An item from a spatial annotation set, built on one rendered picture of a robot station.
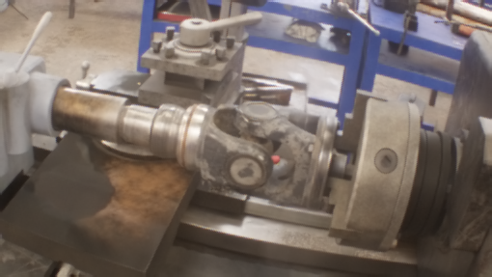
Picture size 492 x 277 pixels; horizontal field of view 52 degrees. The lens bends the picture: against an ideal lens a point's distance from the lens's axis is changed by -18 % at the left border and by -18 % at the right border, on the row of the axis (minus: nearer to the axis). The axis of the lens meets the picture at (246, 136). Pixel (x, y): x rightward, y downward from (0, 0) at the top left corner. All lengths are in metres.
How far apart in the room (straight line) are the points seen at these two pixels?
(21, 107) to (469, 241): 0.77
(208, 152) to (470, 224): 0.43
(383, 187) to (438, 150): 0.13
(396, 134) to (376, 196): 0.09
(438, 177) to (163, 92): 0.58
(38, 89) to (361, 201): 0.58
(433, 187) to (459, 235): 0.16
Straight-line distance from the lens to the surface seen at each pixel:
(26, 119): 1.03
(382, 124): 0.85
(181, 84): 1.18
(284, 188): 0.93
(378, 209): 0.84
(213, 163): 0.91
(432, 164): 0.89
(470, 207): 0.72
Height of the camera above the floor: 1.57
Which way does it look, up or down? 29 degrees down
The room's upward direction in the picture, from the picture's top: 8 degrees clockwise
